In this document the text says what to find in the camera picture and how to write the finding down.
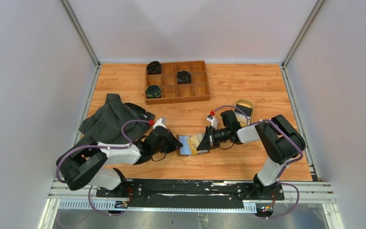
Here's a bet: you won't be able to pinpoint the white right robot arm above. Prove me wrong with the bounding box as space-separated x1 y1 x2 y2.
196 110 306 199

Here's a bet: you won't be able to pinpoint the brown leather card holder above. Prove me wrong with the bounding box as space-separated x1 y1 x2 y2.
177 135 210 156

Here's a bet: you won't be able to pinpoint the yellow oval card tray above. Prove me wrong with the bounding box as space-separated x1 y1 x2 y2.
234 99 255 127

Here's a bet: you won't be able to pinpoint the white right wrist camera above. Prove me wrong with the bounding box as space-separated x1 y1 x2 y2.
206 114 219 129

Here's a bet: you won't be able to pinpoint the credit cards in tray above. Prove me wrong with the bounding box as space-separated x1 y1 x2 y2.
234 104 253 127

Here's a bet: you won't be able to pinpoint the black coiled belt middle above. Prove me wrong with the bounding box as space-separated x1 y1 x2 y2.
176 71 192 84

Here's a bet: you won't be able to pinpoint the black coiled belt top-left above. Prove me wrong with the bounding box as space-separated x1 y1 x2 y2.
146 61 162 75

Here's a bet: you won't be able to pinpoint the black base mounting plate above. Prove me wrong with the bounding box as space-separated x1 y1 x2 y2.
95 179 285 209

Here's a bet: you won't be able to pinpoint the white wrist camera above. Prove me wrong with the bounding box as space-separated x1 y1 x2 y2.
206 114 219 129
152 117 166 129

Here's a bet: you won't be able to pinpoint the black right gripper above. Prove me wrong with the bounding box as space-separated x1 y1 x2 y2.
197 125 231 151

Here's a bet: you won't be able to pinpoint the black-green coiled belt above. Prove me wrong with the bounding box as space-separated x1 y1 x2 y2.
145 85 162 99

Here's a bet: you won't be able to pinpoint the dark grey dotted cloth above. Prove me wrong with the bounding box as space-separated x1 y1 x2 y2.
79 94 155 144

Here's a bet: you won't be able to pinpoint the wooden compartment tray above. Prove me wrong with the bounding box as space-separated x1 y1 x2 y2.
144 60 211 105

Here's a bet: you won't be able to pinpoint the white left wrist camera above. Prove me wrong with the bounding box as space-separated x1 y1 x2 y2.
152 117 166 129

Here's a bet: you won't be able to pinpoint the gold VIP card 8841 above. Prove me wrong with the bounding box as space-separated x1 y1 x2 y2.
189 134 208 156

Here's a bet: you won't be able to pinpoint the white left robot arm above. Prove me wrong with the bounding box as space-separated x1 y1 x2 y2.
56 126 183 197

